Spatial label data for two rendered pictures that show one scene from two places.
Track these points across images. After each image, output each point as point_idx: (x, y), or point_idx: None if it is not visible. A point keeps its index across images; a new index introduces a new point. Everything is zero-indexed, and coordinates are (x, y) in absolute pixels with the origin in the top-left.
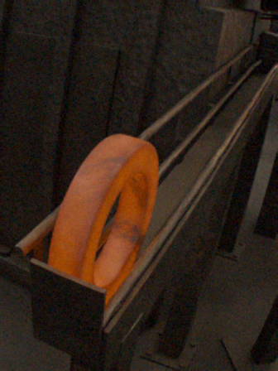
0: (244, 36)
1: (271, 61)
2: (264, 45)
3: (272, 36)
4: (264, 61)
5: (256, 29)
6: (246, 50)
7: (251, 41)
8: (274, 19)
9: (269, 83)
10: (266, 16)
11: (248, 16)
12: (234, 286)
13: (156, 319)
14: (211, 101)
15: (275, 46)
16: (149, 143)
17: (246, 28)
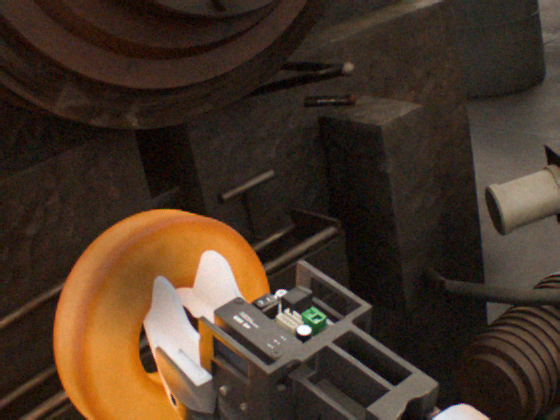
0: (44, 243)
1: (318, 225)
2: (333, 156)
3: (343, 122)
4: (303, 227)
5: (221, 145)
6: (62, 284)
7: (201, 196)
8: (272, 90)
9: (70, 405)
10: (368, 39)
11: (37, 180)
12: None
13: None
14: None
15: (359, 156)
16: None
17: (55, 213)
